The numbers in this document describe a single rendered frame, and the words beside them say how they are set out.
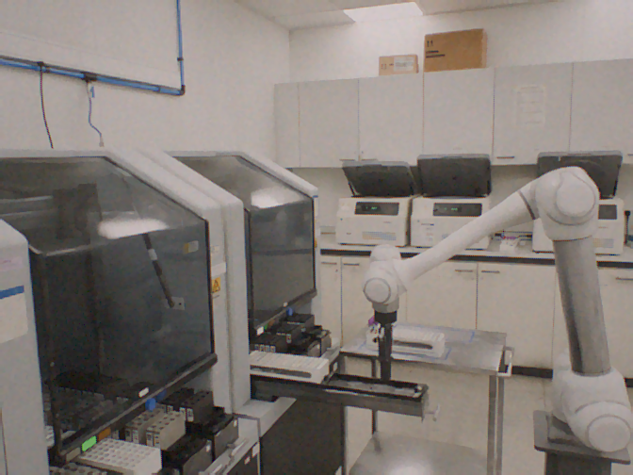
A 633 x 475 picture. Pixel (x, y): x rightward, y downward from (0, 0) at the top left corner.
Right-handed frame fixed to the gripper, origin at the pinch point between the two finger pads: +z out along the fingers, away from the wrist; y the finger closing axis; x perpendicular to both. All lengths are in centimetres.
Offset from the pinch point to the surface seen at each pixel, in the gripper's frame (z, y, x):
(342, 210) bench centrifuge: -28, -235, -91
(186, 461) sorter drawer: 8, 58, -39
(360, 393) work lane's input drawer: 7.8, 4.0, -7.6
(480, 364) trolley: 6.2, -30.3, 28.1
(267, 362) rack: 2.2, 1.1, -42.8
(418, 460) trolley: 60, -51, 2
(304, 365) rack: 1.6, 1.0, -28.4
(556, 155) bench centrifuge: -67, -247, 61
